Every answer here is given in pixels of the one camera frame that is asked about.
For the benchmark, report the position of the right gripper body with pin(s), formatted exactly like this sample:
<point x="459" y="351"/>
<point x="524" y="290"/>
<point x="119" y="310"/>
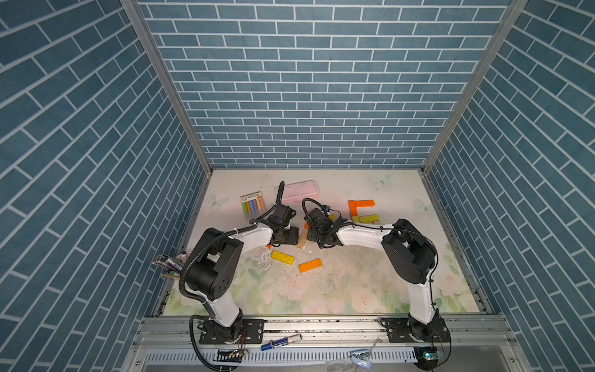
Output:
<point x="316" y="237"/>

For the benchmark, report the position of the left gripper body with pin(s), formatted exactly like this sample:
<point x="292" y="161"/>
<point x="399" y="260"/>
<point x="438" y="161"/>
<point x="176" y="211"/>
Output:
<point x="288" y="236"/>

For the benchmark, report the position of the natural wood block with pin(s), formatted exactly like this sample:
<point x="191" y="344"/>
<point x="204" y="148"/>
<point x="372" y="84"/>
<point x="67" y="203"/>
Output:
<point x="303" y="239"/>

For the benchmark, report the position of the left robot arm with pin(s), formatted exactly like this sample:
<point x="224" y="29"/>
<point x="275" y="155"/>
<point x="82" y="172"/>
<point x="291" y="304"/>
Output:
<point x="208" y="272"/>

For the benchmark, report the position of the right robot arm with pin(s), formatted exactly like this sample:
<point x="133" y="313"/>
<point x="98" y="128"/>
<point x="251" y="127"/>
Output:
<point x="412" y="255"/>

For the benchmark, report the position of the coloured marker box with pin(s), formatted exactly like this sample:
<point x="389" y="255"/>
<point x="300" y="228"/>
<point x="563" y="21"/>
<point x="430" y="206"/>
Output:
<point x="253" y="205"/>

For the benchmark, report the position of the pink pencil case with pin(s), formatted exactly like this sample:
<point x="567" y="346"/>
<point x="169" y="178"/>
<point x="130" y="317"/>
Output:
<point x="296" y="192"/>

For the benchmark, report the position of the blue screwdriver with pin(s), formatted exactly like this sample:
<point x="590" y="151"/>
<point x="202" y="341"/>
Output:
<point x="282" y="342"/>

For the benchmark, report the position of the pink pen cup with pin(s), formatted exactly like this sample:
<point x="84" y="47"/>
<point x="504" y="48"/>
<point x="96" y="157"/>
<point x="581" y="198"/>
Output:
<point x="173" y="265"/>

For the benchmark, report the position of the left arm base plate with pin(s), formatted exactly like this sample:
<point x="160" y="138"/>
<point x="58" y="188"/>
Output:
<point x="249" y="331"/>

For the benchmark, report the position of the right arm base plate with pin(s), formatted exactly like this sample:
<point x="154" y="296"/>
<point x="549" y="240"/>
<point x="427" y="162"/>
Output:
<point x="399" y="331"/>

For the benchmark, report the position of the aluminium rail frame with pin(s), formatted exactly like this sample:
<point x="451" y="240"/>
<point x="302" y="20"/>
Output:
<point x="478" y="341"/>

